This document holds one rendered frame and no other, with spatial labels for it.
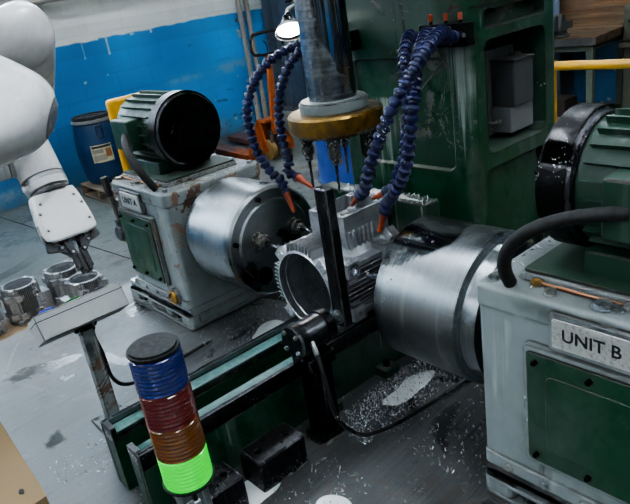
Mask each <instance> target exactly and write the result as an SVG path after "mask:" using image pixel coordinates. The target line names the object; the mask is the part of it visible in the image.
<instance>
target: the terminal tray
mask: <svg viewBox="0 0 630 504"><path fill-rule="evenodd" d="M372 197H373V196H370V195H369V196H368V197H366V199H365V200H363V201H359V202H358V203H357V204H356V205H355V206H354V207H351V206H350V204H351V202H352V200H353V198H354V192H350V193H348V194H345V195H343V196H341V197H338V198H336V202H335V203H336V210H337V217H338V224H339V231H340V237H341V240H342V246H343V247H344V248H345V249H346V250H350V251H353V248H356V249H357V246H358V245H359V246H362V243H364V244H366V241H368V242H371V239H373V240H375V237H378V238H379V237H380V234H381V235H383V230H384V229H385V228H386V227H388V226H389V225H388V216H387V219H386V221H385V224H384V226H383V229H382V231H381V232H378V224H379V217H380V213H379V211H378V210H379V208H380V207H381V206H380V201H381V200H382V199H383V198H379V199H376V200H372ZM358 208H359V209H358ZM308 211H309V217H310V223H311V229H312V232H314V231H318V230H319V231H320V227H319V221H318V214H317V208H316V207H315V208H312V209H310V210H308Z"/></svg>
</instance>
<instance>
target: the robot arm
mask: <svg viewBox="0 0 630 504"><path fill-rule="evenodd" d="M55 62H56V49H55V34H54V30H53V27H52V24H51V22H50V20H49V19H48V17H47V16H46V14H45V13H44V12H43V11H42V10H41V9H40V8H38V7H37V6H36V5H34V4H32V3H29V2H26V1H12V2H8V3H6V4H3V5H1V6H0V182H1V181H5V180H8V179H11V178H16V179H18V181H19V183H20V185H21V188H22V191H23V193H24V194H25V195H27V197H28V199H29V202H28V204H29V208H30V212H31V215H32V218H33V221H34V224H35V227H36V229H37V232H38V234H39V237H40V239H41V241H42V243H43V244H44V246H45V247H46V252H47V253H48V254H54V253H62V254H64V255H67V256H68V257H70V258H72V260H73V262H74V264H75V266H76V268H77V270H78V271H81V273H82V274H83V275H84V274H86V273H89V272H91V271H92V270H93V265H94V263H93V261H92V258H91V256H90V254H89V252H88V250H87V249H88V246H89V244H90V241H92V240H93V239H95V238H96V237H98V236H99V234H100V232H99V231H98V229H97V228H96V227H95V226H96V221H95V219H94V217H93V215H92V213H91V211H90V210H89V208H88V206H87V205H86V203H85V201H84V200H83V198H82V197H81V195H80V194H79V193H78V191H77V190H76V189H75V187H74V186H73V185H68V183H69V181H68V179H67V177H66V175H65V173H64V171H63V169H62V166H61V164H60V162H59V160H58V158H57V156H56V154H55V152H54V150H53V148H52V146H51V144H50V142H49V140H48V138H49V137H50V135H51V133H52V132H53V131H54V127H55V124H56V121H57V115H58V102H57V99H56V96H55ZM85 236H86V237H85ZM74 240H76V242H77V246H78V249H79V252H78V251H77V250H76V248H75V247H74V246H73V244H72V243H71V241H74Z"/></svg>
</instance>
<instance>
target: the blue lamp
mask: <svg viewBox="0 0 630 504"><path fill-rule="evenodd" d="M127 361H128V365H129V368H130V370H131V374H132V378H133V382H134V385H135V388H136V392H137V394H138V395H139V396H140V397H142V398H144V399H162V398H166V397H169V396H171V395H173V394H175V393H177V392H179V391H180V390H181V389H183V388H184V387H185V386H186V384H187V383H188V381H189V375H188V371H187V367H186V363H185V359H184V355H183V351H182V348H181V344H180V345H179V347H178V348H177V350H176V351H175V352H174V353H173V354H172V355H170V356H169V357H167V358H165V359H163V360H161V361H158V362H155V363H150V364H137V363H134V362H131V361H129V360H128V359H127Z"/></svg>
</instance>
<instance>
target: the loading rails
mask: <svg viewBox="0 0 630 504"><path fill-rule="evenodd" d="M368 316H369V317H368ZM368 316H367V315H366V317H365V319H362V320H360V321H361V322H360V321H358V322H357V323H355V324H356V325H354V326H352V327H351V328H349V329H347V330H346V331H344V332H342V333H340V332H338V335H337V337H336V338H335V339H333V340H331V341H330V342H328V343H324V344H326V345H329V346H331V347H333V348H334V349H335V355H336V360H335V361H334V362H332V370H333V376H334V382H335V388H336V395H337V401H338V407H339V412H341V411H342V410H343V409H344V406H343V401H341V400H339V399H340V398H341V397H343V396H344V395H346V394H347V393H349V392H350V391H352V390H353V389H355V388H356V387H358V386H359V385H361V384H362V383H364V382H365V381H367V380H368V379H370V378H371V377H373V376H374V375H378V376H380V377H382V378H385V379H388V378H390V377H392V376H393V375H395V374H396V373H398V372H399V371H400V368H399V363H397V362H395V361H397V360H398V359H400V358H401V357H403V356H404V355H406V354H404V353H401V352H399V351H396V350H394V349H393V348H391V347H390V346H389V345H388V344H387V343H386V342H385V340H384V339H383V337H382V336H381V334H380V332H379V329H378V326H377V323H376V318H375V312H374V311H369V312H368ZM298 320H299V318H298V316H297V315H296V316H295V317H293V318H291V319H289V320H287V321H285V322H283V323H282V324H280V325H278V326H276V327H274V328H272V329H270V330H269V331H267V332H265V333H263V334H261V335H259V336H257V337H256V338H254V339H252V340H250V341H248V342H246V343H244V344H243V345H241V346H239V347H237V348H235V349H233V350H231V351H230V352H228V353H226V354H224V355H222V356H220V357H218V358H217V359H215V360H213V361H211V362H209V363H207V364H205V365H204V366H202V367H200V368H198V369H196V370H194V371H193V372H191V373H189V374H188V375H189V378H190V382H191V386H192V390H193V394H194V398H195V401H196V405H197V409H198V413H199V417H200V421H201V425H202V428H203V432H204V436H205V440H206V444H207V448H208V452H209V455H210V460H211V463H212V464H213V465H214V467H215V466H216V465H218V464H219V463H221V462H222V461H223V462H225V463H226V464H228V465H229V466H230V467H231V468H233V469H234V468H236V467H237V466H239V465H240V464H242V463H241V459H240V450H241V449H243V448H244V447H245V446H247V445H248V444H250V443H251V442H253V441H255V440H256V439H258V438H260V437H261V436H262V435H264V434H265V433H267V432H268V431H270V430H271V429H273V428H274V427H276V426H278V425H279V424H281V423H282V422H285V423H287V424H288V425H290V426H292V427H293V428H296V427H298V426H299V425H301V424H302V423H304V422H305V421H307V420H308V419H309V416H308V411H307V405H306V400H305V394H304V389H303V383H302V378H301V372H300V369H299V368H297V367H295V366H294V364H293V359H292V354H290V353H289V351H288V350H287V351H286V350H285V349H284V348H285V345H284V343H283V340H282V329H283V327H284V326H286V325H288V324H290V323H291V322H297V321H298ZM394 373H395V374H394ZM100 424H101V427H102V430H103V433H104V436H105V439H106V442H107V445H108V448H109V451H110V454H111V457H112V460H113V463H114V466H115V469H116V472H117V475H118V478H119V480H120V481H121V482H122V483H123V485H124V486H125V487H126V488H127V489H128V490H131V489H133V488H135V487H136V486H138V485H139V487H140V490H141V493H142V496H143V500H144V503H145V504H174V502H173V499H172V496H171V495H168V494H167V493H166V492H165V491H164V489H163V485H162V481H163V479H162V476H161V472H160V469H159V466H158V462H157V459H156V456H155V452H154V449H153V446H152V442H151V439H150V435H149V432H148V428H147V425H146V422H145V419H144V415H143V411H142V408H141V404H140V402H139V401H137V402H135V403H133V404H131V405H129V406H128V407H126V408H124V409H122V410H120V411H118V412H116V413H115V414H113V415H111V416H109V417H107V418H105V419H103V420H102V421H100Z"/></svg>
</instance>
